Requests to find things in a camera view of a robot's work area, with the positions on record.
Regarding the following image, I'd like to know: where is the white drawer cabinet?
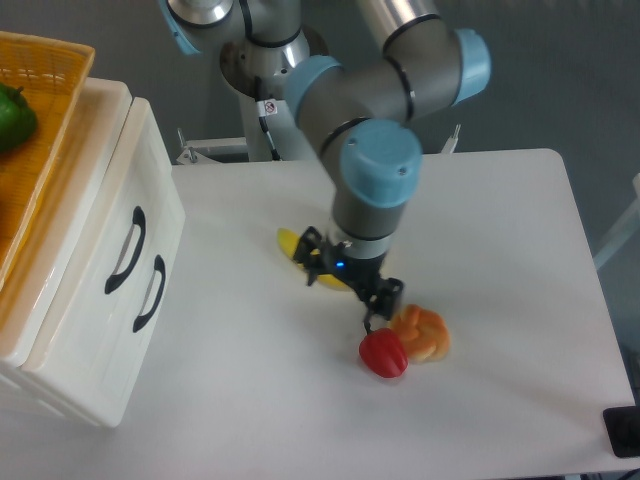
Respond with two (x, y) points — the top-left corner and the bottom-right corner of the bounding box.
(0, 76), (134, 429)

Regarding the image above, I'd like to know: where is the orange toy bread knot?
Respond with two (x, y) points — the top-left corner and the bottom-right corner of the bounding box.
(389, 304), (451, 364)

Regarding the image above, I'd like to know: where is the black device at edge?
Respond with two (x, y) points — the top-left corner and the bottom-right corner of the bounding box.
(602, 406), (639, 458)

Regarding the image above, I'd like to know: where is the white table clamp bracket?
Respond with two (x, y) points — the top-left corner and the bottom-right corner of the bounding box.
(441, 124), (461, 154)

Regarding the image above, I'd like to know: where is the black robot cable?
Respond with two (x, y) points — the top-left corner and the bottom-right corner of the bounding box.
(254, 74), (284, 162)

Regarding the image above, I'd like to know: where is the white drawer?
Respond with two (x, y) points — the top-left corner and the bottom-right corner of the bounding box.
(22, 98), (182, 385)
(64, 209), (187, 429)

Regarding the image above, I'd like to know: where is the red toy bell pepper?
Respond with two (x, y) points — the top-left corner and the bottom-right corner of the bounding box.
(358, 324), (408, 379)

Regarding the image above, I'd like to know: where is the yellow toy banana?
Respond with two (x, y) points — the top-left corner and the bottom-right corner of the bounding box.
(276, 228), (350, 291)

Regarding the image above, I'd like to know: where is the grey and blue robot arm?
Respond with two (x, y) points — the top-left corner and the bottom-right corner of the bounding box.
(160, 1), (491, 320)

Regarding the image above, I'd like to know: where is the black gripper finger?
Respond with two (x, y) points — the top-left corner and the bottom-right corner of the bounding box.
(294, 226), (327, 286)
(363, 277), (404, 335)

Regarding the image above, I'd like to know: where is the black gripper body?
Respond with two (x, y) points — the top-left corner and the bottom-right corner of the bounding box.
(319, 237), (386, 303)

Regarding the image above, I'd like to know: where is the yellow wicker basket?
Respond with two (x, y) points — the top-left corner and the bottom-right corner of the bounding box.
(1, 31), (95, 281)

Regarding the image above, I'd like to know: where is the green toy bell pepper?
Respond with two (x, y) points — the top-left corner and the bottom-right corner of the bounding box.
(1, 83), (38, 153)

